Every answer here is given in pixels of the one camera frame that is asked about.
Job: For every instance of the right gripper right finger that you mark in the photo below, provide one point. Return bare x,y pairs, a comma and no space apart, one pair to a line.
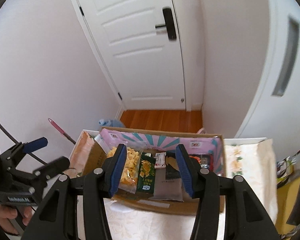
245,216

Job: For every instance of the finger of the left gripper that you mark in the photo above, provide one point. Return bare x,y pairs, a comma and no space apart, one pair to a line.
18,151
40,176

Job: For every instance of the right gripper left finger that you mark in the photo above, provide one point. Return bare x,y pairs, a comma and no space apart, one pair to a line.
56,216

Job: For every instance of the red black snack packet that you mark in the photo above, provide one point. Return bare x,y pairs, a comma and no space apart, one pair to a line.
205,160

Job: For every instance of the white translucent snack packet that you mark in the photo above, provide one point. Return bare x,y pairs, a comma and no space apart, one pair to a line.
166,189

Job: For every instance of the green snack packet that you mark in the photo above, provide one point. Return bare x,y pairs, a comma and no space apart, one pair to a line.
146,177

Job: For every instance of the small white candy packet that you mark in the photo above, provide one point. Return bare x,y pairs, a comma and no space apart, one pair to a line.
160,160

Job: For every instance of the person's left hand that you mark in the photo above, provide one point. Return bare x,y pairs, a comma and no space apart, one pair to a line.
7,213

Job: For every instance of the yellow bag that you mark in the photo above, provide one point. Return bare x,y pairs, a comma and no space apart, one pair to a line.
288,200

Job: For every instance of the floral tablecloth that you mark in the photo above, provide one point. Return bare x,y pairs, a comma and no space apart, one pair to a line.
252,158

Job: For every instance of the cluttered shelf items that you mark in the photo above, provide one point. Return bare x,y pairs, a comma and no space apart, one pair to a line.
286,167

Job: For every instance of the cardboard box pink lining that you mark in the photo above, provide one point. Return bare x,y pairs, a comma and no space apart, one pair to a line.
92,147

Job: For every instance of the black gold snack packet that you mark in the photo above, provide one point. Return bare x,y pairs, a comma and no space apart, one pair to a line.
172,169

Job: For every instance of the round waffle in clear bag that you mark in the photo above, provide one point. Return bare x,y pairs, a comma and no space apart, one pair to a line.
129,177

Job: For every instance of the white wardrobe door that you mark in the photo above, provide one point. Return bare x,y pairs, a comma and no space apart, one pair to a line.
275,110

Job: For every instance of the pink handled broom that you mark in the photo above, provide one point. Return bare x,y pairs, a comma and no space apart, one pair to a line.
60,130

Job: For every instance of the black door handle lock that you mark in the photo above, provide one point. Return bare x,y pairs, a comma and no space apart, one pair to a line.
169,24

